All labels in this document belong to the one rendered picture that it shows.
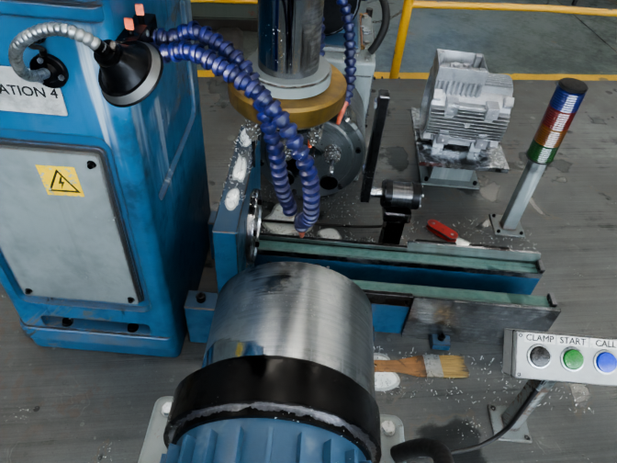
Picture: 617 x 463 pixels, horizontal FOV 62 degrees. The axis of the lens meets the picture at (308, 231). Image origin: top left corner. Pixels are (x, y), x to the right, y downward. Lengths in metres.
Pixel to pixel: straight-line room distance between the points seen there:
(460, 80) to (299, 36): 0.71
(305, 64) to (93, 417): 0.72
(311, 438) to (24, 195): 0.57
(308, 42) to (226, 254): 0.35
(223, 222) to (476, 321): 0.57
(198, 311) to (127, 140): 0.42
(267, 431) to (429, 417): 0.69
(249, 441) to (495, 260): 0.87
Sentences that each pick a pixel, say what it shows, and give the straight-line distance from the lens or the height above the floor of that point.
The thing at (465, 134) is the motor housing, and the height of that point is 0.99.
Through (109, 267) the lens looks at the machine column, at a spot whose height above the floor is 1.07.
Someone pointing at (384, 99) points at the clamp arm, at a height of 1.24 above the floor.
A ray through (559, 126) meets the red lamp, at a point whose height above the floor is 1.13.
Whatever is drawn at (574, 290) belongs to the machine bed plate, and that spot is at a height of 0.80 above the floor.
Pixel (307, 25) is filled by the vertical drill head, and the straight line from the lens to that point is 0.73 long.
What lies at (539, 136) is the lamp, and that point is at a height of 1.09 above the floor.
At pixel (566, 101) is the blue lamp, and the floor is 1.19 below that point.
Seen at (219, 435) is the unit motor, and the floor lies 1.35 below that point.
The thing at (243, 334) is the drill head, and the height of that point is 1.15.
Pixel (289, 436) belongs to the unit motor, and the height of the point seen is 1.35.
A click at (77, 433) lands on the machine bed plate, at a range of 1.05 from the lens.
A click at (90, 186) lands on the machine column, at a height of 1.25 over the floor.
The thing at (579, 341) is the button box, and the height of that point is 1.08.
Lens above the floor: 1.71
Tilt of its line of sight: 45 degrees down
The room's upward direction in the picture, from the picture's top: 5 degrees clockwise
